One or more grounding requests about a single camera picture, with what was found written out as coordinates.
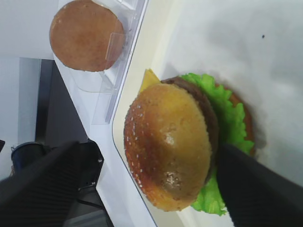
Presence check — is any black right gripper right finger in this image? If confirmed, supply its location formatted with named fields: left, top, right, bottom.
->
left=217, top=144, right=303, bottom=227

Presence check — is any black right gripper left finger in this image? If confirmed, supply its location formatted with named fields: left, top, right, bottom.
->
left=0, top=142, right=80, bottom=227

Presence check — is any sesame top bun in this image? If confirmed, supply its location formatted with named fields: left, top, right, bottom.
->
left=124, top=83, right=212, bottom=211

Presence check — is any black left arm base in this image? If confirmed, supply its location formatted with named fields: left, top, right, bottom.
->
left=0, top=140, right=113, bottom=227

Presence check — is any green lettuce leaf in burger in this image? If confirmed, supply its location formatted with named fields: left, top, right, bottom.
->
left=181, top=73, right=240, bottom=216

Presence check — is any brown meat patty in burger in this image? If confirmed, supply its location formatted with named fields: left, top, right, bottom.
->
left=161, top=77, right=219, bottom=184

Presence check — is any yellow cheese slice on burger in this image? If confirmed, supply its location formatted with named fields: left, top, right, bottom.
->
left=139, top=69, right=160, bottom=93

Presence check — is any burger bottom bun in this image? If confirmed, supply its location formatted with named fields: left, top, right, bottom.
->
left=229, top=92, right=256, bottom=157

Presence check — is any clear acrylic left food rack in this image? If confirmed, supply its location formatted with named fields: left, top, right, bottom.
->
left=53, top=0, right=147, bottom=126

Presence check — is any white metal serving tray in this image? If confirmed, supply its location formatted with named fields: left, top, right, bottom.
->
left=111, top=0, right=303, bottom=227

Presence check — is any flat bottom bun slice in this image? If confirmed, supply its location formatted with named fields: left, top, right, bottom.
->
left=49, top=0, right=125, bottom=72

